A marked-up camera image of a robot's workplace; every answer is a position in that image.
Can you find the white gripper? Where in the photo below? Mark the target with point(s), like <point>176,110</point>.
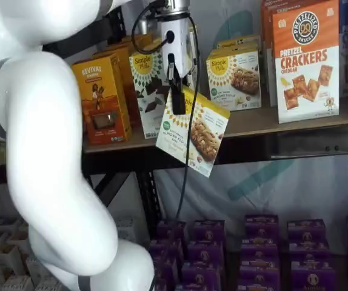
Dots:
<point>181,36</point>

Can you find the Simple Mills almond bar box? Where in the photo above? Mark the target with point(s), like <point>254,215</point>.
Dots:
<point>204,136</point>
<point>237,44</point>
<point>234,82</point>

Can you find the Simple Mills sweet thins box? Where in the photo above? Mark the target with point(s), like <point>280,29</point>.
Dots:
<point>152,45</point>
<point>145,91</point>

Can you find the orange Revival cracker box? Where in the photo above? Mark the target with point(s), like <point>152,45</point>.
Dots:
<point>101,91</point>
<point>127,42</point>
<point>107,51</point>

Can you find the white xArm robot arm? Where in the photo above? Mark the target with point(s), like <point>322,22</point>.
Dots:
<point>40,121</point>

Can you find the orange pretzel crackers box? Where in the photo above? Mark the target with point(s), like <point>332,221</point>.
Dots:
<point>305,60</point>

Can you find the white backdrop sheet teal stripe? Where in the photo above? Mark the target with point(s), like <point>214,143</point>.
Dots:
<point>313,188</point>

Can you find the purple Annie's box orange stripe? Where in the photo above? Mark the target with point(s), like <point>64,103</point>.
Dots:
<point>262,225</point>
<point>259,272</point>
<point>260,247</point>

